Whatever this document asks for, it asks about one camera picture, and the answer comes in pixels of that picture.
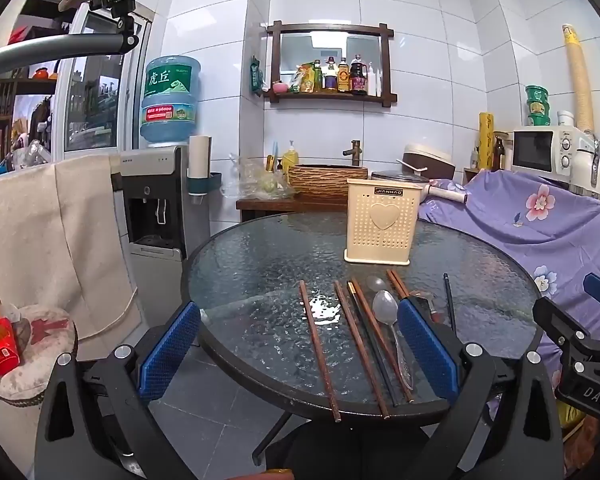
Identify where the purple floral cloth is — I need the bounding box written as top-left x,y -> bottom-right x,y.
417,167 -> 600,427

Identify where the glass sliding door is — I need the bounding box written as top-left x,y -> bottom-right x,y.
62,5 -> 154,154

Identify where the cream plastic utensil holder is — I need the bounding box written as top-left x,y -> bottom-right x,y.
344,177 -> 424,266

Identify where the wooden framed mirror shelf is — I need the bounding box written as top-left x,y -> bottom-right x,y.
260,21 -> 399,109

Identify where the teal cup holder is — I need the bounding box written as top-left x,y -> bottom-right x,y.
186,172 -> 223,207

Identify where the green hanging packet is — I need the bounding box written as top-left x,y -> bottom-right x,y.
250,55 -> 265,97

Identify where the white microwave oven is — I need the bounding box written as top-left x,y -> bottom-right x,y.
511,125 -> 600,196

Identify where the white paper cup tube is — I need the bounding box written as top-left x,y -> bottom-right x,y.
187,135 -> 214,181

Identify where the cluttered display shelf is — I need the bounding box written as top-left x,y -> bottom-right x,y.
0,10 -> 72,177

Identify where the metal spoon with brown handle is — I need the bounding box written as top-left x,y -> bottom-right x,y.
409,290 -> 444,323

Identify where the brown wooden chopstick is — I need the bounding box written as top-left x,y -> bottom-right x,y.
386,270 -> 406,301
333,280 -> 391,420
299,280 -> 342,424
352,280 -> 415,404
391,269 -> 412,299

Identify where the stained round stool cushion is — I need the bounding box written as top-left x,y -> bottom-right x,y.
0,305 -> 79,404

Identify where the yellow green seasoning packet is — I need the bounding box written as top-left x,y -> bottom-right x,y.
290,62 -> 316,95

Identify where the grey water dispenser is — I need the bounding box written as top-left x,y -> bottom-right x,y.
111,145 -> 212,331

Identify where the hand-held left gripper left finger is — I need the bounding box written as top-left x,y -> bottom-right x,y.
35,301 -> 203,480

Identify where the yellow roll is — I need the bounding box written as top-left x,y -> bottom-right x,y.
478,112 -> 496,171

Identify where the woven pattern wash basin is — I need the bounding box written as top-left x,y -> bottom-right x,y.
286,162 -> 370,199

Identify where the black phone clamp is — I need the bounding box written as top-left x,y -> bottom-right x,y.
86,0 -> 147,56

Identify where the clear plastic bag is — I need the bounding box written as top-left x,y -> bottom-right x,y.
220,152 -> 297,202

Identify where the red packet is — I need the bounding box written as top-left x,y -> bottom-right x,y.
0,312 -> 22,379

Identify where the black chopstick with gold band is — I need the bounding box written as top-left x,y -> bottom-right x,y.
443,273 -> 457,332
347,281 -> 399,407

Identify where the brown and cream rice cooker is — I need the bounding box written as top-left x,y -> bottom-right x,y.
397,144 -> 454,181

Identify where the beige cloth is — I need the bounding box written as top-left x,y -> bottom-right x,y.
0,155 -> 142,342

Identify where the large metal spoon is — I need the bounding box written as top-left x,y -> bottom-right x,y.
371,290 -> 414,392

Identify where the tall paper cup stack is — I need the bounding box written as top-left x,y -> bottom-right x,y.
561,24 -> 597,134

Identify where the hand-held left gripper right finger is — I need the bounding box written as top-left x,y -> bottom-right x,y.
396,297 -> 566,480

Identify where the dark soy sauce bottle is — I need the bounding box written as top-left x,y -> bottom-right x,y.
350,55 -> 369,96

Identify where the blue water bottle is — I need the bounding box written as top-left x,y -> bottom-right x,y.
139,55 -> 202,149

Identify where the yellow soap dispenser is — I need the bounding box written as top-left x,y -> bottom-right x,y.
281,140 -> 300,171

